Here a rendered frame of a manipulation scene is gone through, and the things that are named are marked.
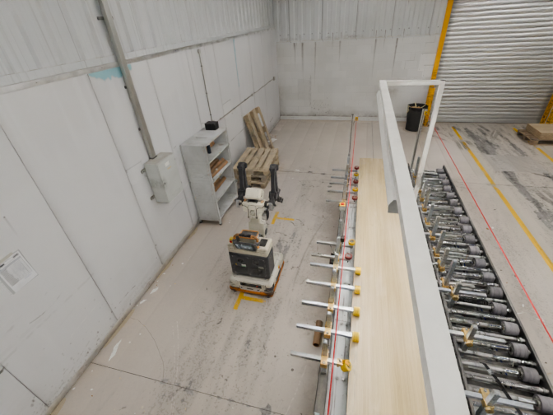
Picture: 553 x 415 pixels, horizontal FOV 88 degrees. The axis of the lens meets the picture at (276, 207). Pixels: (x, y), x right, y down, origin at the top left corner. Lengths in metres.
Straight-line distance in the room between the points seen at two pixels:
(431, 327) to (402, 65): 9.72
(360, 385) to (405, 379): 0.34
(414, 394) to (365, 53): 9.13
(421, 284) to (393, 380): 1.65
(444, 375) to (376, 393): 1.70
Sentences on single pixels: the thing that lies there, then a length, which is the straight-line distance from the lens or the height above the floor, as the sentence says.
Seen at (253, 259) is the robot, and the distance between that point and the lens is 3.72.
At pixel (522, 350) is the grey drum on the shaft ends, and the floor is 0.85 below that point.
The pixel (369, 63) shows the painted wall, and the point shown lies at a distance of 10.29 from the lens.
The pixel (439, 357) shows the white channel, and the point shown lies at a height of 2.46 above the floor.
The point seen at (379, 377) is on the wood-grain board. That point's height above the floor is 0.90.
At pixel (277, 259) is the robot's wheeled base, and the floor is 0.28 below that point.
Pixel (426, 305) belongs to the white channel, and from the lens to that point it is 0.99.
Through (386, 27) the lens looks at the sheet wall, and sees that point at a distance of 10.22.
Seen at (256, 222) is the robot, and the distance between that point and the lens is 3.82.
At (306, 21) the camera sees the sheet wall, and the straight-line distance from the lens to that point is 10.34.
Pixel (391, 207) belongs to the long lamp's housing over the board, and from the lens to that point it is 1.59.
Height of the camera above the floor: 3.19
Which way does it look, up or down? 34 degrees down
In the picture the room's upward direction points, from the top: 4 degrees counter-clockwise
